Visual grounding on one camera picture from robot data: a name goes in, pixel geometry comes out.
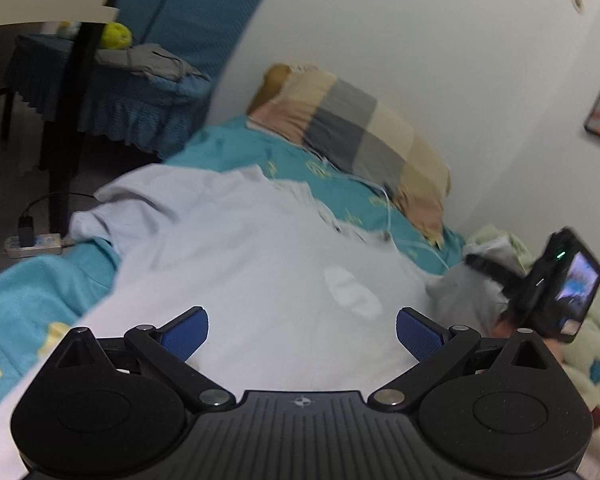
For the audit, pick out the brown pillow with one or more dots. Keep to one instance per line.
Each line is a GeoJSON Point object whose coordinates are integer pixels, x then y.
{"type": "Point", "coordinates": [272, 82]}

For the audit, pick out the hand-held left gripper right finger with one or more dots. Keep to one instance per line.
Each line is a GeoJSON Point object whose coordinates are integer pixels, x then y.
{"type": "Point", "coordinates": [420, 339]}

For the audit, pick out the green plush toy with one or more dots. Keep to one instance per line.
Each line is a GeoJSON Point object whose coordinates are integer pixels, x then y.
{"type": "Point", "coordinates": [115, 36]}

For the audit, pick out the person's right hand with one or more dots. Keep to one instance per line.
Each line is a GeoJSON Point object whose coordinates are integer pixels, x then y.
{"type": "Point", "coordinates": [502, 327]}

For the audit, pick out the white power strip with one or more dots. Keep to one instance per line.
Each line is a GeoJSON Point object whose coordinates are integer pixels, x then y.
{"type": "Point", "coordinates": [45, 242]}

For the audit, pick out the plaid pillow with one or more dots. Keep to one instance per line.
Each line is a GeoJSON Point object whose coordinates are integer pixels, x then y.
{"type": "Point", "coordinates": [360, 130]}

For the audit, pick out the white t-shirt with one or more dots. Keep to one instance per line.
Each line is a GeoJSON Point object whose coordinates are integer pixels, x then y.
{"type": "Point", "coordinates": [230, 260]}

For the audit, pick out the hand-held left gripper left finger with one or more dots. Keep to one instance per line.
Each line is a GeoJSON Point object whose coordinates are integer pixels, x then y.
{"type": "Point", "coordinates": [187, 334]}

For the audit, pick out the grey cloth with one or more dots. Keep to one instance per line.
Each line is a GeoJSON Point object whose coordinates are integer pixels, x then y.
{"type": "Point", "coordinates": [150, 60]}

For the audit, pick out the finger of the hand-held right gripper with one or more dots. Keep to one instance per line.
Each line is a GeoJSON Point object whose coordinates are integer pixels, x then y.
{"type": "Point", "coordinates": [490, 267]}

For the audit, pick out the black plug adapter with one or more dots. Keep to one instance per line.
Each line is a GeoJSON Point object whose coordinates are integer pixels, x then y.
{"type": "Point", "coordinates": [26, 230]}

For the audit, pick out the teal printed bed sheet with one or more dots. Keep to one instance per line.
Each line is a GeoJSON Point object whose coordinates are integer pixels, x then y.
{"type": "Point", "coordinates": [25, 300]}

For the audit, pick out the pale green fleece blanket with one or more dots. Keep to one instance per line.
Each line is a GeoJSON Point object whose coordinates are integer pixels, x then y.
{"type": "Point", "coordinates": [595, 350]}

